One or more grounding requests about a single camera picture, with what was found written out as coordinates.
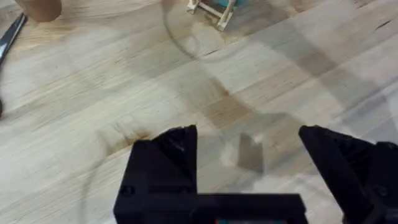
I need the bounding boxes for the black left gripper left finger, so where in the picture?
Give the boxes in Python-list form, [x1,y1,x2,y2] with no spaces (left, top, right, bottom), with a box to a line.
[113,124,198,224]

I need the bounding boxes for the black metal tool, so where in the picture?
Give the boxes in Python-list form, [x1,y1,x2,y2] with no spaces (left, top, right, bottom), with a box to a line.
[0,12,29,66]

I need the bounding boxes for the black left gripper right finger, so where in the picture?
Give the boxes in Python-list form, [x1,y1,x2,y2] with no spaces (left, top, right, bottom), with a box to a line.
[298,124,398,224]

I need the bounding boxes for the teal plate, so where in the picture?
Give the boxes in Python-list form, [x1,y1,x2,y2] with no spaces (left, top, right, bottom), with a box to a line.
[215,0,249,8]

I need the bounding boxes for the brown cup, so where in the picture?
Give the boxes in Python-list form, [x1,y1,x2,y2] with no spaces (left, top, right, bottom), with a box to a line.
[14,0,62,23]

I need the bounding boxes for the small wooden peg rack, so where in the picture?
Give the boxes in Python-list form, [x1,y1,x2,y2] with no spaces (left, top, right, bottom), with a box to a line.
[187,0,238,32]

